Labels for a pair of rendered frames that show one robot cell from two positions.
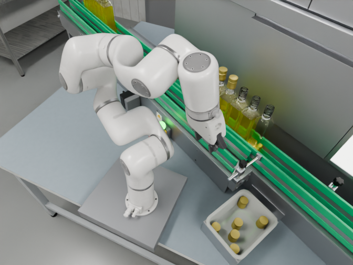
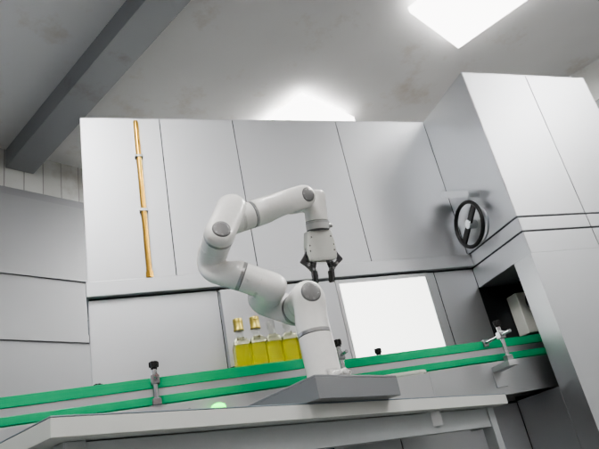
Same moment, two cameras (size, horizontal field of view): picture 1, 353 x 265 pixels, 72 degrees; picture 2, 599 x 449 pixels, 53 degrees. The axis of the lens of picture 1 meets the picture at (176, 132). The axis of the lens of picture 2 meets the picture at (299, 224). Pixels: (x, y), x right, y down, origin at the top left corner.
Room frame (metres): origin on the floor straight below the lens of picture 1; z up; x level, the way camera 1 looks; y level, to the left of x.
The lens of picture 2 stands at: (-0.15, 1.65, 0.55)
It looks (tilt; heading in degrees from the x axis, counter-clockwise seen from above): 24 degrees up; 290
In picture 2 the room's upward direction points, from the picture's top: 12 degrees counter-clockwise
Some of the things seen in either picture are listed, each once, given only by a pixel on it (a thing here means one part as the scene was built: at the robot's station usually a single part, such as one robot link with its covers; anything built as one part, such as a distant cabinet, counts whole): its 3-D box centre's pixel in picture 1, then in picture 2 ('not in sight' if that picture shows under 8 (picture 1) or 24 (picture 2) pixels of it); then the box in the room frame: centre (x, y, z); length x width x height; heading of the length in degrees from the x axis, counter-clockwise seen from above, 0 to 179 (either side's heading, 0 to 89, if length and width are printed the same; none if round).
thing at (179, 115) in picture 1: (119, 59); (44, 406); (1.17, 0.34, 0.93); 1.75 x 0.01 x 0.08; 41
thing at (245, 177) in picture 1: (240, 179); not in sight; (0.51, -0.27, 0.85); 0.09 x 0.04 x 0.07; 131
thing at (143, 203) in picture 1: (138, 193); (324, 362); (0.40, 0.12, 0.87); 0.16 x 0.13 x 0.15; 157
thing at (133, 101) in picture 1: (130, 101); not in sight; (0.99, 0.26, 0.79); 0.08 x 0.08 x 0.08; 41
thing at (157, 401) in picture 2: not in sight; (155, 381); (0.92, 0.17, 0.94); 0.07 x 0.04 x 0.13; 131
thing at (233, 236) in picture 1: (234, 235); not in sight; (0.30, -0.23, 0.79); 0.04 x 0.04 x 0.04
